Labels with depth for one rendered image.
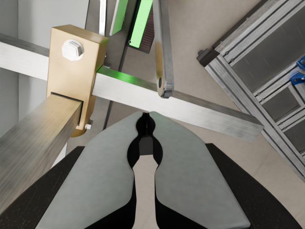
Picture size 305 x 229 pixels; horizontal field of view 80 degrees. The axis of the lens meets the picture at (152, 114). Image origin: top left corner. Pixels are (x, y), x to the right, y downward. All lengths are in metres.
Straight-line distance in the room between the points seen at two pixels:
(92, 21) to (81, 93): 0.18
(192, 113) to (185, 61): 0.88
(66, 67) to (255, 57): 0.89
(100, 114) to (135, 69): 0.71
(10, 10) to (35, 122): 0.35
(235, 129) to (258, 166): 1.49
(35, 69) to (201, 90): 1.04
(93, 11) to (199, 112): 0.26
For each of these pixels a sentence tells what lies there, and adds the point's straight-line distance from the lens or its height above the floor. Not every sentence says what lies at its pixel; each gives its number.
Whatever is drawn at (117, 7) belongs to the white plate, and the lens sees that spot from 0.27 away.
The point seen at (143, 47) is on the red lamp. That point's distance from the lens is 0.37.
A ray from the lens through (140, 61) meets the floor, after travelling 1.10.
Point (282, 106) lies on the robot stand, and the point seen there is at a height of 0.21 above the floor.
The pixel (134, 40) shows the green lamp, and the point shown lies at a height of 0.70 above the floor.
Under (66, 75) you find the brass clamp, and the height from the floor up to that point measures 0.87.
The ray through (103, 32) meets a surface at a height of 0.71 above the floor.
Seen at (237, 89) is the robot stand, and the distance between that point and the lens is 1.00.
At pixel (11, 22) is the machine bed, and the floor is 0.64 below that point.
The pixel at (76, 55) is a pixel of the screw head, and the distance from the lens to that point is 0.21.
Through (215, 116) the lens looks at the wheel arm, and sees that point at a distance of 0.26.
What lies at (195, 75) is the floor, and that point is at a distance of 1.16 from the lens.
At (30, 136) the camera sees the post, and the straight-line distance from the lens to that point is 0.18.
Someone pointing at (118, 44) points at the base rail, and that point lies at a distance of 0.38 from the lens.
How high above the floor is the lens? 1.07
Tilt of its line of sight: 61 degrees down
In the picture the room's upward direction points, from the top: 178 degrees clockwise
